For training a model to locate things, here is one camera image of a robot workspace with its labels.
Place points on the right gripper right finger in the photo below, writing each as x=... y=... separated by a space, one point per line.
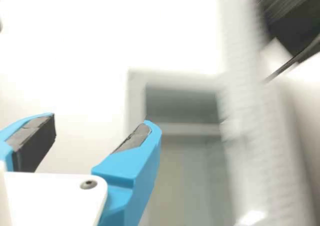
x=135 y=166

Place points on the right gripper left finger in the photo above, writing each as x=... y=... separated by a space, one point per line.
x=25 y=141

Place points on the incubator door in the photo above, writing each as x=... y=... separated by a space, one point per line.
x=250 y=136

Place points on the white incubator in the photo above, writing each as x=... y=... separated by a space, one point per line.
x=190 y=161

